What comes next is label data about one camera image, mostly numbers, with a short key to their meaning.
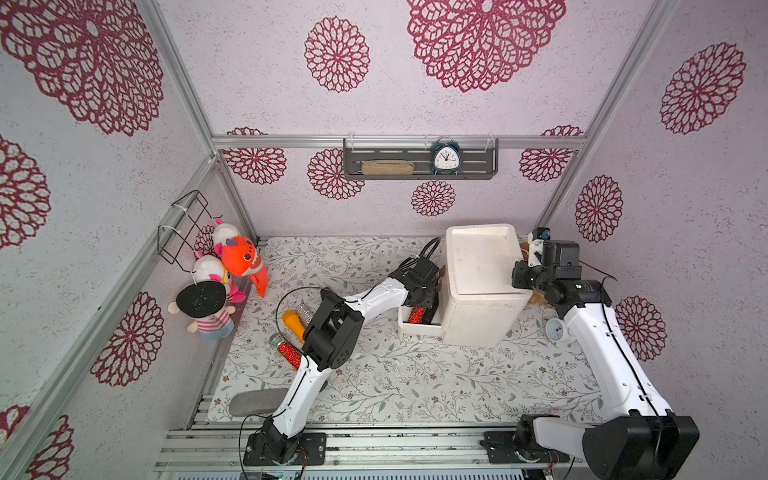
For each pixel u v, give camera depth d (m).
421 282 0.77
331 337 0.57
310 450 0.73
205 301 0.76
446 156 0.90
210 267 0.86
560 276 0.57
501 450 0.73
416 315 0.93
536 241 0.67
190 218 0.80
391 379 0.85
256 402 0.78
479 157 0.92
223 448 0.75
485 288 0.76
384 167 0.88
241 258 0.88
